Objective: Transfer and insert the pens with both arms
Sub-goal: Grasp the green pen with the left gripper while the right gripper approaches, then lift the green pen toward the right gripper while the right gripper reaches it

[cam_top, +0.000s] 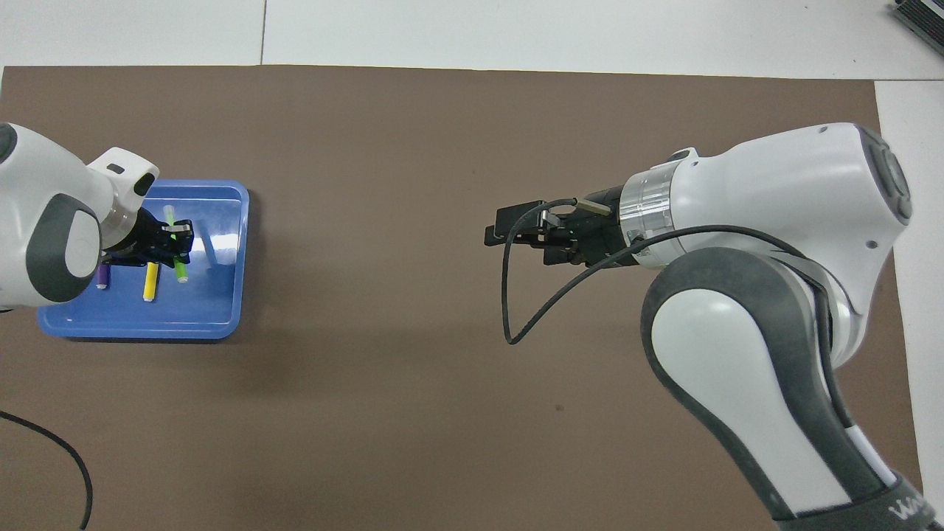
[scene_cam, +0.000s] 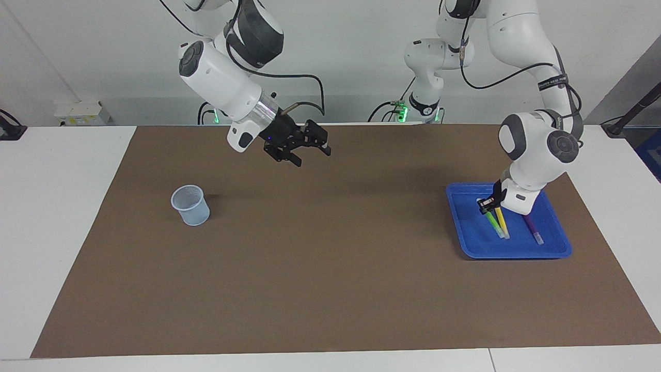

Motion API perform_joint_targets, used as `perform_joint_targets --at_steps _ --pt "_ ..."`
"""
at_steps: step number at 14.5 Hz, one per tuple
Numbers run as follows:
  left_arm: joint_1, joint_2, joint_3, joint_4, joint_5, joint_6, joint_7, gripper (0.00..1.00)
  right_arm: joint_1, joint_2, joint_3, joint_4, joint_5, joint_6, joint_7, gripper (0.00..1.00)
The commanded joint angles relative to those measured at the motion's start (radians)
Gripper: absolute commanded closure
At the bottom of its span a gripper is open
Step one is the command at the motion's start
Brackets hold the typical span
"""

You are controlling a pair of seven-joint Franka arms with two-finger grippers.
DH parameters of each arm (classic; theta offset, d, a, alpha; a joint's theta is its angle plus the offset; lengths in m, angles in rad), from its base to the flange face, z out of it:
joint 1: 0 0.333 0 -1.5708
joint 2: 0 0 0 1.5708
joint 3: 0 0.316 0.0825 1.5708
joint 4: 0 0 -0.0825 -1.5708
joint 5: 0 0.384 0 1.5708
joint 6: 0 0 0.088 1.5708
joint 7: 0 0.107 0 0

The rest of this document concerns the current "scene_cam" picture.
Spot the yellow marker pen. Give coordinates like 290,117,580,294
495,207,511,240

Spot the green marker pen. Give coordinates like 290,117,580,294
485,211,505,239

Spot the brown table mat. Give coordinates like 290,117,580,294
30,123,661,359

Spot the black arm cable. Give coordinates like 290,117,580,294
460,0,585,150
225,0,326,117

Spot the blue crate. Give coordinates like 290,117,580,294
636,129,661,182

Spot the translucent plastic cup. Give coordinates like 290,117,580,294
171,184,211,226

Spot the blue plastic tray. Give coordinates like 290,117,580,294
446,182,573,259

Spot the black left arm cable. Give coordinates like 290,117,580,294
460,0,585,150

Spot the purple marker pen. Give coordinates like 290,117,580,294
522,214,545,245

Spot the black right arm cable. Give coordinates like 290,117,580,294
225,0,326,117

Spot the black left base cable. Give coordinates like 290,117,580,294
368,77,416,123

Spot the black stand pole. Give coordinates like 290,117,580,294
602,83,661,137

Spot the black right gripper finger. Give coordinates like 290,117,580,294
302,120,332,157
263,142,303,167

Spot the black clamp mount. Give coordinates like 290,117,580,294
0,110,27,141

